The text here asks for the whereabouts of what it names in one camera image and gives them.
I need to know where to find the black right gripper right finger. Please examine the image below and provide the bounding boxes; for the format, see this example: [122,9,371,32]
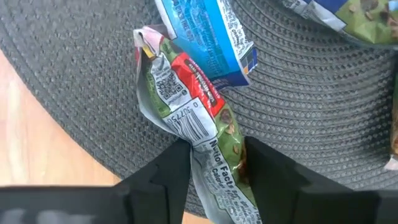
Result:
[244,136,382,224]

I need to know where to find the orange pink granola bar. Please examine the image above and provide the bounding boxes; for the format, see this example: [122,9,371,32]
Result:
[384,71,398,171]

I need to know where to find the green red granola bar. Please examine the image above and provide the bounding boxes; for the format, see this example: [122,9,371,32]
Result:
[279,0,398,49]
[132,25,264,224]

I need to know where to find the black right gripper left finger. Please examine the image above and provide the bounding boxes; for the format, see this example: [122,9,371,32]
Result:
[114,139,192,224]

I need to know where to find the blue granola bar wrapper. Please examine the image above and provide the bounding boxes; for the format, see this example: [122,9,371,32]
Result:
[154,0,259,91]

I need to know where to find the grey round woven placemat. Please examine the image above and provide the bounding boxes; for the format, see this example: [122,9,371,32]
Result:
[0,0,398,218]

